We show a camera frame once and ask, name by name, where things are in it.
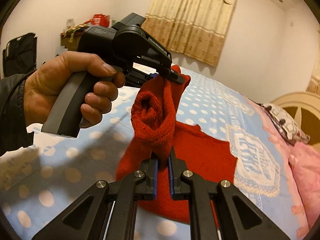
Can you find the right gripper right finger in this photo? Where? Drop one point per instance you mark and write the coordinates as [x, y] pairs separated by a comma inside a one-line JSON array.
[[218, 210]]

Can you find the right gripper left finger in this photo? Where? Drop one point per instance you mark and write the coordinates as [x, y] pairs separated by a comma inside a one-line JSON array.
[[106, 210]]

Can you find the red knitted sweater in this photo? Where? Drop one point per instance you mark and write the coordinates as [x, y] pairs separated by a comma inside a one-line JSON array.
[[153, 117]]

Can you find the person's left hand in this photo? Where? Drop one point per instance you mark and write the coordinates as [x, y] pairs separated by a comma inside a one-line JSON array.
[[42, 88]]

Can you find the red gift box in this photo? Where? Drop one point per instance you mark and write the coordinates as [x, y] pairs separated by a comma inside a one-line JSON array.
[[101, 20]]

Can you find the dark wooden desk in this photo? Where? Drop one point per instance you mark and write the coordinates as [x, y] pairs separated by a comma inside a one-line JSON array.
[[70, 38]]

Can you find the beige patterned curtain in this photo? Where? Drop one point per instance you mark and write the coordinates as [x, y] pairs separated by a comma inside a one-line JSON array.
[[195, 28]]

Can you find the blue pink polka-dot bedspread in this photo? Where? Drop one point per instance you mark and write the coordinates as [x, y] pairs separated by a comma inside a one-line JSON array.
[[40, 181]]

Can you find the pink quilted pillow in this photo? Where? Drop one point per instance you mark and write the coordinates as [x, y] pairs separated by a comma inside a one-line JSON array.
[[304, 162]]

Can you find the black white patterned pillow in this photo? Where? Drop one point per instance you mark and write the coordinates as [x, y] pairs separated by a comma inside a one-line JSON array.
[[285, 124]]

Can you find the cream wooden headboard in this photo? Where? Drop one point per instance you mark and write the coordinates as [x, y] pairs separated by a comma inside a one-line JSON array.
[[304, 108]]

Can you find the beige curtain by headboard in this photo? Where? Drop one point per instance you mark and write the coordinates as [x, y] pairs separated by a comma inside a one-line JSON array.
[[314, 83]]

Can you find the black bag on wall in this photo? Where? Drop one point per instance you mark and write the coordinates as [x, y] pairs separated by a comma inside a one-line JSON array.
[[19, 56]]

